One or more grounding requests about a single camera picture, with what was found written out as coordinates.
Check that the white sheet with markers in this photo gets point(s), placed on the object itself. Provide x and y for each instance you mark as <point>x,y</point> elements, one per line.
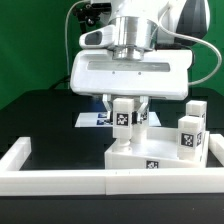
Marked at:
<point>99,119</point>

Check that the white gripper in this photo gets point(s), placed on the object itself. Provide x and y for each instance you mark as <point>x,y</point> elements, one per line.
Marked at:
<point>161,74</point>

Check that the white square table top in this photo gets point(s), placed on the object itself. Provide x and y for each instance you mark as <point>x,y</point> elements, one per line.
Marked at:
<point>159,150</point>

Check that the white U-shaped obstacle fence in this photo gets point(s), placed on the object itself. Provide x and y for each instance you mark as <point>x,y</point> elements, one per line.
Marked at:
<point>16,182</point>

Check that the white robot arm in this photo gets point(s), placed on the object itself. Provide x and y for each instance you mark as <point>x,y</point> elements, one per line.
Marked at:
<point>141,50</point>

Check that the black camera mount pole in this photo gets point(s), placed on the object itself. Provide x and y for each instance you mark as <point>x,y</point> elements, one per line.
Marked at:
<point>89,13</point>

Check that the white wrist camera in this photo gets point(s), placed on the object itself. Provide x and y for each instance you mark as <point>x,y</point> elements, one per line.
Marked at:
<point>98,39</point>

